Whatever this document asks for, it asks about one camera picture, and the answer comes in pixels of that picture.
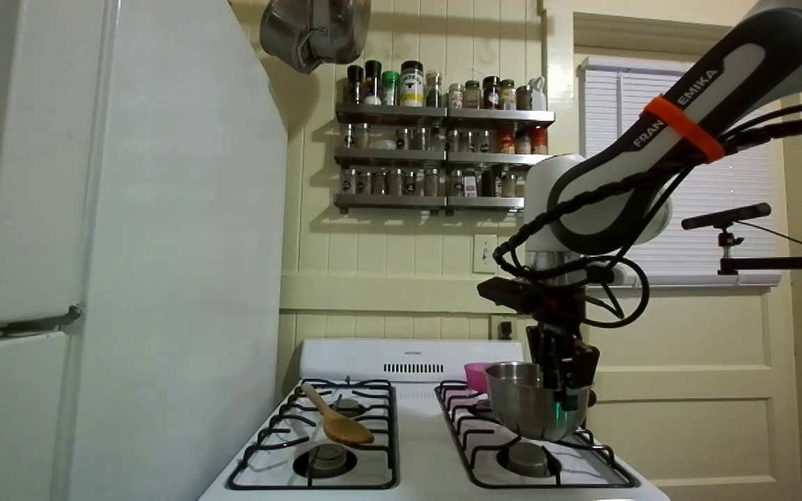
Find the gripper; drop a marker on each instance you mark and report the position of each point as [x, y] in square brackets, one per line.
[560, 330]

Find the black stove grate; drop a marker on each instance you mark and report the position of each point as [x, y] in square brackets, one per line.
[387, 445]
[474, 452]

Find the white refrigerator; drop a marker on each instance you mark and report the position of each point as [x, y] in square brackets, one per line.
[129, 243]

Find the wall switch plate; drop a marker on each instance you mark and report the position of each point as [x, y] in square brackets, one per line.
[484, 254]

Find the wooden spoon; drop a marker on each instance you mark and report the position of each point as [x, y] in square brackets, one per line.
[342, 426]

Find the white gas stove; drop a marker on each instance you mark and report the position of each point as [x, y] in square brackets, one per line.
[415, 428]

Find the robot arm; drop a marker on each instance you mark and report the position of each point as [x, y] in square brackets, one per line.
[735, 69]

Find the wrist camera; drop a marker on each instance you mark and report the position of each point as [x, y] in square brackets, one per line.
[509, 292]

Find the hanging metal pot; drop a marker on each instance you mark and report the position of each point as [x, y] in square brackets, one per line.
[310, 31]

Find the stove burner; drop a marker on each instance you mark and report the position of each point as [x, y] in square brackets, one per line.
[528, 459]
[328, 459]
[351, 406]

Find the wall socket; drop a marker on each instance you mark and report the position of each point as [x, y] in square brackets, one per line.
[505, 328]

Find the metal spice rack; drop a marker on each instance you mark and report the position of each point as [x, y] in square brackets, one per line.
[390, 202]

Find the silver metal bowl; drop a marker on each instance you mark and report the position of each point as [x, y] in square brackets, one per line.
[523, 410]

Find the row of spice jars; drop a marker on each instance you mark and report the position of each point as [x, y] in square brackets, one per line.
[505, 141]
[411, 87]
[394, 182]

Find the camera on mount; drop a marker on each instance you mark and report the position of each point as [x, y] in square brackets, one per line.
[728, 216]

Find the pink bowl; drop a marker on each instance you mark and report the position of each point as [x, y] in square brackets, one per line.
[476, 376]

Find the cream panel door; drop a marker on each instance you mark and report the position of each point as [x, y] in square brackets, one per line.
[693, 390]

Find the window blind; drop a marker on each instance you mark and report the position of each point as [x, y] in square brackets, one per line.
[599, 111]

